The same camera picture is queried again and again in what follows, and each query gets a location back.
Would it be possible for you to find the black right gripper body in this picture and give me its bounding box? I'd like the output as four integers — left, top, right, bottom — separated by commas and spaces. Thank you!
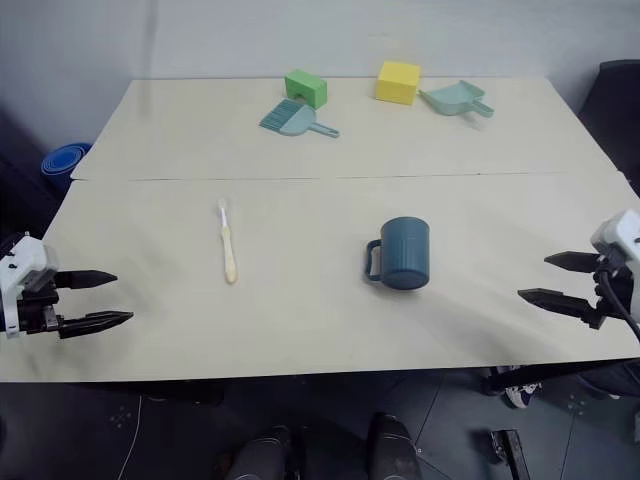
589, 254, 635, 331

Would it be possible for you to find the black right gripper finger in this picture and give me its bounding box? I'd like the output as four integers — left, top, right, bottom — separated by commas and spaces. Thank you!
543, 251, 601, 274
517, 287, 601, 329

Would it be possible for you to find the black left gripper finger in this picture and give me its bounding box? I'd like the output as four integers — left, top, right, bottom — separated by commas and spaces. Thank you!
54, 270, 119, 290
57, 310, 135, 341

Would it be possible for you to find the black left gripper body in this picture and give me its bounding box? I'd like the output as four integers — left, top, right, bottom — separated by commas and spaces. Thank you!
14, 278, 63, 335

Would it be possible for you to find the blue white sneaker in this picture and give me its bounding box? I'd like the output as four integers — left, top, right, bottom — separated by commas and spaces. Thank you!
504, 380, 544, 410

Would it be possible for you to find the cream white toothbrush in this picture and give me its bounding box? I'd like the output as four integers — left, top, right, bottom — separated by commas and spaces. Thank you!
216, 198, 239, 285

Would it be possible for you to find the blue ribbed plastic mug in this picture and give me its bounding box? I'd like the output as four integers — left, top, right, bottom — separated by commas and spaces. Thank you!
363, 216, 432, 292

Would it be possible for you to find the black office chair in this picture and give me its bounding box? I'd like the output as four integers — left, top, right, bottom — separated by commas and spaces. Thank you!
578, 59, 640, 197

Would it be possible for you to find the teal plastic dustpan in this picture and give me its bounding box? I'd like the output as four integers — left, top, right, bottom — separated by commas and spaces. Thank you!
417, 79, 495, 121

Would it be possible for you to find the dark rounded left knee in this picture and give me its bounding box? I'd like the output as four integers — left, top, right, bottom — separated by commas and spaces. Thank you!
219, 424, 294, 480

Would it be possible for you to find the dark rounded knee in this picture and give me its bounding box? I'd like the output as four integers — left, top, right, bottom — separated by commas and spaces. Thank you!
367, 412, 419, 480
219, 424, 294, 480

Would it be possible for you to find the dark rounded right knee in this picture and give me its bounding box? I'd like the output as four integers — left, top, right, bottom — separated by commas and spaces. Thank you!
367, 412, 419, 480

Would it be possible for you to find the yellow foam block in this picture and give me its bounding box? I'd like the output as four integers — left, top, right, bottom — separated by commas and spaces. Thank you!
374, 60, 421, 107

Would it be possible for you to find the teal hand brush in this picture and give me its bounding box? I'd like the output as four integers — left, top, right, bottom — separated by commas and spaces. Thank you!
258, 97, 341, 139

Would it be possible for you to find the green foam block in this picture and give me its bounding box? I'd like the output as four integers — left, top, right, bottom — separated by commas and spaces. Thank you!
284, 68, 329, 110

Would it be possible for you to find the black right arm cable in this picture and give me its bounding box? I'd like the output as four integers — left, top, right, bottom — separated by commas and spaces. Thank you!
596, 263, 640, 342

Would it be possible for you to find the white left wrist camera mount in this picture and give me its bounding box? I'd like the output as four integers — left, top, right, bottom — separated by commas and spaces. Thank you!
0, 235, 61, 339

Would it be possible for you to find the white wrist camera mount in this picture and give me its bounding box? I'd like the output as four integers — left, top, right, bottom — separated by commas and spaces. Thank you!
0, 235, 61, 339
590, 209, 640, 274

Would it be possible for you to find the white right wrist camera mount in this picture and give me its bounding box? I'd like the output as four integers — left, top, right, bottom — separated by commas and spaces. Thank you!
590, 209, 640, 274

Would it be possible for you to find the black metal floor bracket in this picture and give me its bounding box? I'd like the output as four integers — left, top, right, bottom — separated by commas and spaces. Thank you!
490, 428, 532, 480

